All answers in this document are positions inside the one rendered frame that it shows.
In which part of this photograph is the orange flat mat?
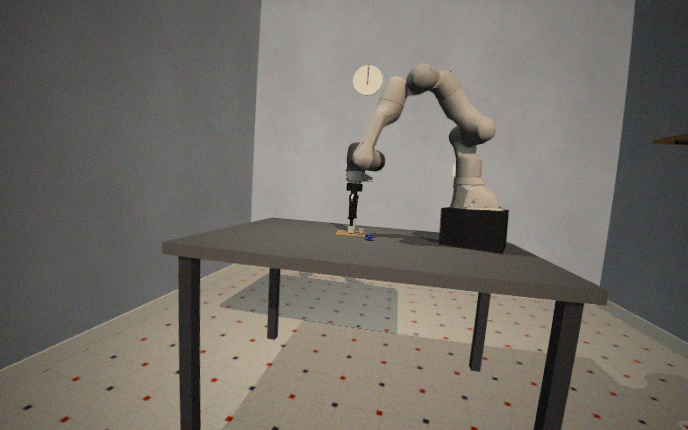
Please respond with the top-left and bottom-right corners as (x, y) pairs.
(336, 230), (366, 237)

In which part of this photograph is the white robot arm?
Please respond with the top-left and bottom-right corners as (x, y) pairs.
(345, 64), (504, 211)

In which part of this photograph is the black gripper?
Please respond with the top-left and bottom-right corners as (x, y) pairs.
(346, 183), (363, 233)

